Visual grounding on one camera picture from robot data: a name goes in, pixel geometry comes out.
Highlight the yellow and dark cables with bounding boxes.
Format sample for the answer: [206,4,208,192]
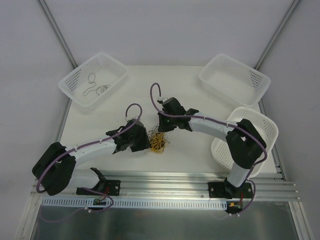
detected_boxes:
[146,127,171,154]

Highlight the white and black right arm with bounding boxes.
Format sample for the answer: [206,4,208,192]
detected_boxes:
[157,97,268,199]

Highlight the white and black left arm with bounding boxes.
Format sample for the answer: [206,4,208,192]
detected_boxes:
[31,119,150,196]

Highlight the white basket far right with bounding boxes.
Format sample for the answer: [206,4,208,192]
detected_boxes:
[198,54,271,108]

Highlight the white basket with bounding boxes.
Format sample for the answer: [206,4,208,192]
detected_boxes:
[211,106,279,178]
[58,52,128,110]
[198,54,271,108]

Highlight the white basket far left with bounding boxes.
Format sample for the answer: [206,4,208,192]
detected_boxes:
[58,52,128,110]

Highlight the white basket near right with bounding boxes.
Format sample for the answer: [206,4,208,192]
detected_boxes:
[211,106,279,178]

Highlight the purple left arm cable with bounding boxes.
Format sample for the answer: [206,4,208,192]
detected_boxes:
[36,102,144,195]

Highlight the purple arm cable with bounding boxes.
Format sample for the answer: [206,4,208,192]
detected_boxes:
[36,102,144,195]
[149,82,268,181]

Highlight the dark cable in left basket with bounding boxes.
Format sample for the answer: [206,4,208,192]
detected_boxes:
[82,72,111,97]

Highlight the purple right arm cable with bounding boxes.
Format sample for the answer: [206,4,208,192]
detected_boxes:
[149,82,268,181]

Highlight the white slotted cable duct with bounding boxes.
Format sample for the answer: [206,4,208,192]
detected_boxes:
[41,197,227,211]

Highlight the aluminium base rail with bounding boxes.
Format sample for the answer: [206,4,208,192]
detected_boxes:
[31,169,301,202]

